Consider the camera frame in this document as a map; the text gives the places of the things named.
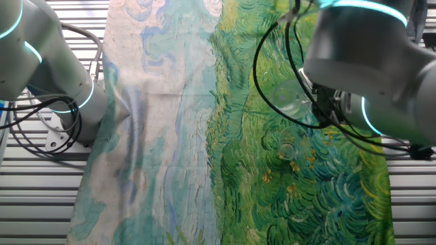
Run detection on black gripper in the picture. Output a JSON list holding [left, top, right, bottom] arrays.
[[311, 84, 339, 129]]

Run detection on black base cable bundle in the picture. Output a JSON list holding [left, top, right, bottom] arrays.
[[0, 96, 83, 157]]

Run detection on dark grey cloth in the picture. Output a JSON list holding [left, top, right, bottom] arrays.
[[405, 0, 429, 45]]

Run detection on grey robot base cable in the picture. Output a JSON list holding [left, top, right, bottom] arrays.
[[59, 22, 104, 83]]

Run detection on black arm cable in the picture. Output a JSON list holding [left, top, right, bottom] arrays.
[[252, 0, 435, 161]]

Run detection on clear plastic cup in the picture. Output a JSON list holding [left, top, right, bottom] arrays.
[[277, 126, 310, 161]]

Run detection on clear glass mug with handle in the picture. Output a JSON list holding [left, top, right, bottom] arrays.
[[271, 78, 313, 120]]

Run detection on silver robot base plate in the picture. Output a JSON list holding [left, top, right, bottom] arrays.
[[45, 120, 93, 153]]

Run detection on green blue painted tablecloth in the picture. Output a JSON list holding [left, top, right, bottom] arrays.
[[66, 0, 396, 245]]

